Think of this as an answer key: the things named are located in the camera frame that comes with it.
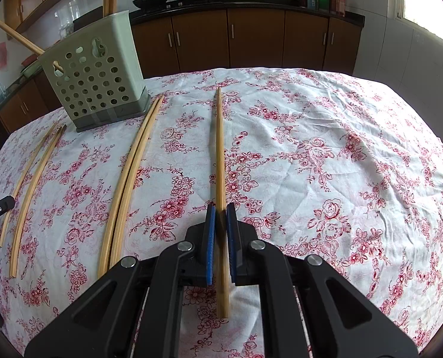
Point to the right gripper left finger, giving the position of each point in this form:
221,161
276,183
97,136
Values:
133,310

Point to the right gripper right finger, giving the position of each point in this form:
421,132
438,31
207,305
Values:
308,309

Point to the lower wooden kitchen cabinets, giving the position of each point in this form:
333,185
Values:
244,37

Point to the black kitchen countertop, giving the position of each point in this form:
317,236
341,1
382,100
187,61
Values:
178,7

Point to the green and red basins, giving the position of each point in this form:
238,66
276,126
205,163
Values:
31,66

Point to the floral red white tablecloth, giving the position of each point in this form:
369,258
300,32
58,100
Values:
319,163

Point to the green perforated utensil holder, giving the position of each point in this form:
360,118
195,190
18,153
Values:
96,75

